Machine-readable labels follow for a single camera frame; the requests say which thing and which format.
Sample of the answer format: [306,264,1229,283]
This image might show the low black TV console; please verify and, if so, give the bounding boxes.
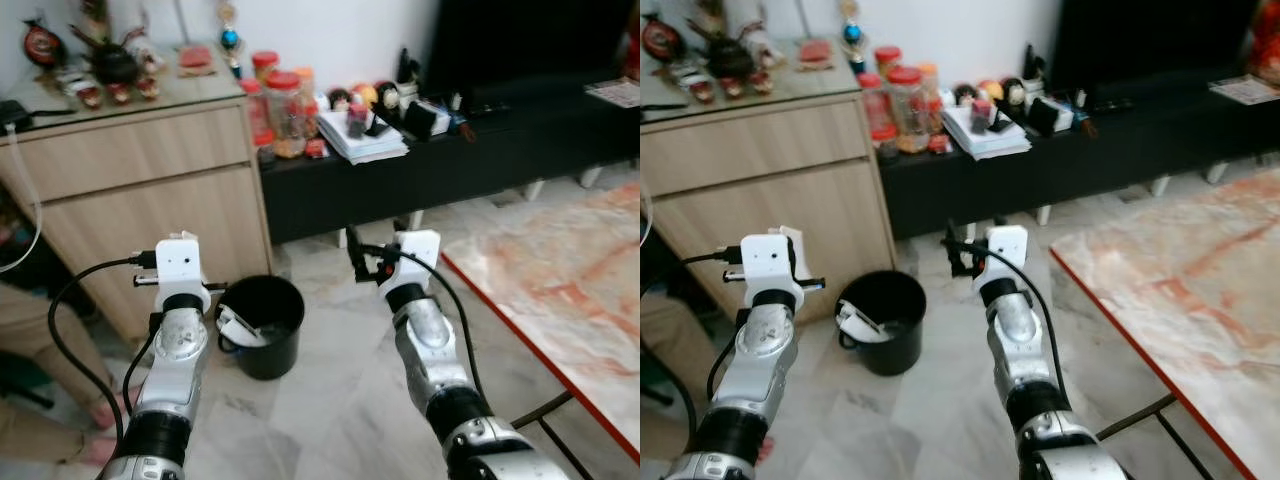
[258,93,641,247]
[875,88,1280,241]

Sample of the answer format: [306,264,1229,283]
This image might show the dark pot ornament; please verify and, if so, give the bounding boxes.
[84,25,143,93]
[704,20,758,83]

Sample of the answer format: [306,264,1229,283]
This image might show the white printed carton box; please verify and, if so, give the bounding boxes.
[217,304,268,348]
[838,299,888,344]

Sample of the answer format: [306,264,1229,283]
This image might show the printed paper sheet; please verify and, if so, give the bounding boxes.
[585,78,641,110]
[1208,74,1280,107]

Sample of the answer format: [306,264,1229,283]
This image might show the marble table with red edge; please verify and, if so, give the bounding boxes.
[1050,165,1280,480]
[440,180,641,467]

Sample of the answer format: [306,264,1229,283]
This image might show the black metal table leg frame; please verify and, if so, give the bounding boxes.
[510,390,597,480]
[1095,393,1227,480]

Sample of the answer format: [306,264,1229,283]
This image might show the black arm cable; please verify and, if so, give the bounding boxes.
[683,248,749,403]
[944,237,1067,393]
[47,256,161,447]
[358,244,487,403]

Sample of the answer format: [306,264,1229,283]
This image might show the black round rubbish bin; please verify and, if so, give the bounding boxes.
[835,270,928,378]
[215,275,306,381]

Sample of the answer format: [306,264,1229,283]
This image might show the black television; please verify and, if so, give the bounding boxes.
[1045,0,1273,101]
[424,0,641,103]

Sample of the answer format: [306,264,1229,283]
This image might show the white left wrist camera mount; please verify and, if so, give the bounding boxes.
[153,232,210,299]
[740,232,801,307]

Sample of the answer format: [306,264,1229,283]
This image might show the person's leg beige trousers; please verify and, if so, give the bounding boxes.
[640,292,703,403]
[0,283,126,467]

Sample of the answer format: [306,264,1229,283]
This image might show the slim trophy with blue ball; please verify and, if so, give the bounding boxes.
[840,0,870,74]
[217,0,247,80]

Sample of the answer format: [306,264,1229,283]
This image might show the small black box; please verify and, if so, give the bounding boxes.
[1025,95,1062,137]
[400,100,437,142]

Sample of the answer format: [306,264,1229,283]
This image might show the light wooden drawer cabinet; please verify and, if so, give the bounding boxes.
[640,92,898,323]
[0,93,277,343]

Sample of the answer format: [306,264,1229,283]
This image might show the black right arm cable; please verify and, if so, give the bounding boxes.
[944,237,1067,393]
[358,244,487,403]

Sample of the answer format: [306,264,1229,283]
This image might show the large clear jar red lid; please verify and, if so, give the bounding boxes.
[885,66,928,154]
[265,71,307,159]

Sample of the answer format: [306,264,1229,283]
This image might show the orange lidded jar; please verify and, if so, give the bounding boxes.
[918,62,942,131]
[295,66,320,137]

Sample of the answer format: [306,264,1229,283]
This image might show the round black red figurine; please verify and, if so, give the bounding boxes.
[641,12,687,67]
[22,17,70,73]

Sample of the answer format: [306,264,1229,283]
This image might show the slim red jar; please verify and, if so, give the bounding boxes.
[240,79,273,163]
[857,72,889,161]

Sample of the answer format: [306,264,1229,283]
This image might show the white paper stack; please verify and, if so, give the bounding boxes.
[318,105,411,167]
[940,100,1033,161]

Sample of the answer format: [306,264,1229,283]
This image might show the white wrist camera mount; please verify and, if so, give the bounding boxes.
[380,230,442,292]
[153,232,210,299]
[740,232,801,307]
[985,225,1031,291]

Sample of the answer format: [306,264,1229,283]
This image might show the flat red box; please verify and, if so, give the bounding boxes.
[177,44,217,77]
[797,39,837,71]

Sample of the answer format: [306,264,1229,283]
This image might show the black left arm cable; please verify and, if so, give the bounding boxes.
[47,256,161,447]
[683,248,749,403]

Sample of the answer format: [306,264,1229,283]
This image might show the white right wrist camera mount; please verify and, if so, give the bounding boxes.
[380,230,442,292]
[985,225,1031,291]

